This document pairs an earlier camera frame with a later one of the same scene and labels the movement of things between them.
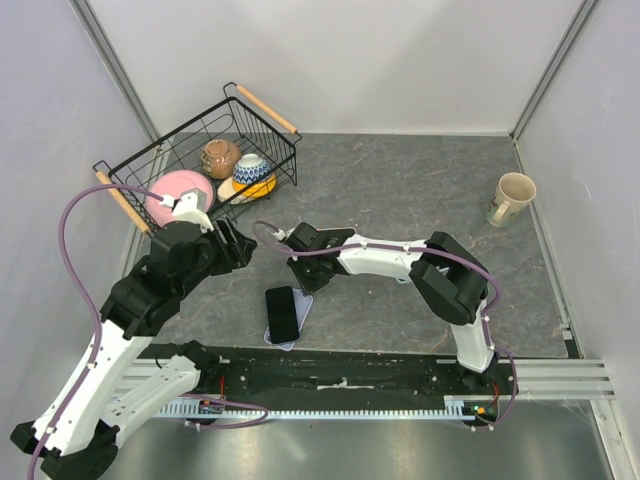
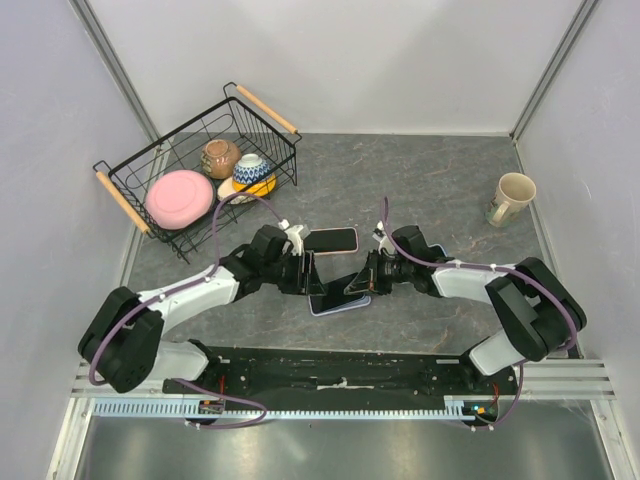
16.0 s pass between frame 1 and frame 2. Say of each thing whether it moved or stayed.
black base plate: stayed
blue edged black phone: moved
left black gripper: moved
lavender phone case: moved
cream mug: stayed
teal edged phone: stayed
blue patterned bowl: stayed
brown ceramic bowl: stayed
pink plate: stayed
